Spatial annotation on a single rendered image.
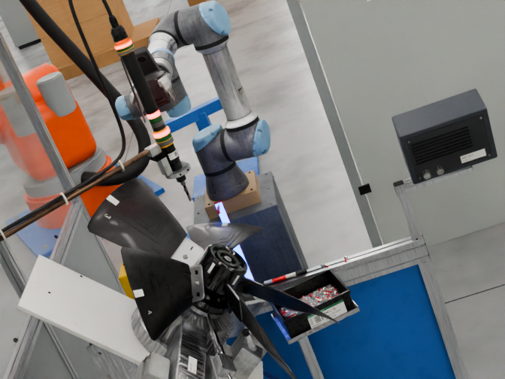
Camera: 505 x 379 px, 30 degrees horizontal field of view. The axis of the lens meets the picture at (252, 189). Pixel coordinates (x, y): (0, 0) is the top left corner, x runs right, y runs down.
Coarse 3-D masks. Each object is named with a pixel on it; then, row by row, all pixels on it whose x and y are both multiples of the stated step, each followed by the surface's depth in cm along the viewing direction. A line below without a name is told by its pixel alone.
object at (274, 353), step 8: (240, 304) 234; (248, 312) 229; (248, 320) 235; (256, 320) 228; (248, 328) 238; (256, 328) 231; (256, 336) 236; (264, 336) 219; (264, 344) 234; (272, 344) 221; (272, 352) 215; (280, 360) 218; (288, 368) 220
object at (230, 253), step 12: (204, 252) 241; (216, 252) 241; (228, 252) 245; (204, 264) 239; (216, 264) 237; (228, 264) 239; (240, 264) 244; (204, 276) 239; (216, 276) 237; (228, 276) 237; (240, 276) 239; (204, 288) 241; (216, 288) 239; (204, 300) 240; (216, 300) 242; (216, 312) 241
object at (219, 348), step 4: (208, 316) 240; (208, 320) 239; (208, 324) 238; (212, 324) 237; (212, 328) 236; (212, 332) 234; (216, 332) 235; (212, 336) 234; (216, 336) 233; (216, 340) 232; (216, 344) 230; (220, 344) 230; (216, 348) 229; (220, 348) 229; (216, 352) 229; (220, 352) 228; (224, 352) 228; (228, 372) 223; (228, 376) 221
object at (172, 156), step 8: (112, 16) 225; (112, 24) 226; (112, 32) 226; (120, 32) 226; (120, 40) 226; (168, 152) 238; (176, 152) 239; (168, 160) 239; (176, 160) 239; (176, 168) 240; (184, 176) 242
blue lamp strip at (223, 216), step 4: (216, 204) 284; (220, 204) 284; (216, 208) 285; (220, 208) 285; (224, 212) 285; (220, 216) 286; (224, 216) 286; (224, 220) 286; (228, 220) 286; (236, 248) 290; (240, 252) 291; (248, 268) 293; (248, 272) 294; (248, 276) 294
